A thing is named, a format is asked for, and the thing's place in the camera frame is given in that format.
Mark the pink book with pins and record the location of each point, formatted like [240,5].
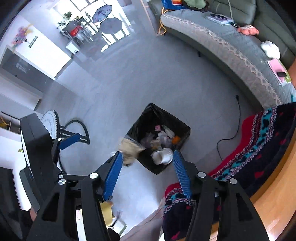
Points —
[279,71]

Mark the green cap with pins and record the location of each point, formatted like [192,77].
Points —
[199,4]

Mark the blue snack bag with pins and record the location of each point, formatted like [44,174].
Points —
[173,4]

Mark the white printed sachet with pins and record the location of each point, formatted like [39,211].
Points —
[130,150]

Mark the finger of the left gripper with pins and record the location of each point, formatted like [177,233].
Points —
[65,143]

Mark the dark umbrella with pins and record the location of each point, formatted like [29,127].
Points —
[110,26]
[102,13]

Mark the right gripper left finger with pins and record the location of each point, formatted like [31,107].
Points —
[56,219]

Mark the pink toy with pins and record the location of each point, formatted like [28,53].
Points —
[248,30]

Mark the white crumpled cloth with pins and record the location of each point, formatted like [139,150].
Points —
[270,49]

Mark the black trash bin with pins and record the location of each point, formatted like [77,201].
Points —
[155,130]

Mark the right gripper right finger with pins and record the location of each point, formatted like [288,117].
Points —
[224,203]

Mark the patterned dark blanket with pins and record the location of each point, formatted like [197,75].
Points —
[264,141]

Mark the grey sofa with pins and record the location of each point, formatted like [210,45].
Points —
[214,33]

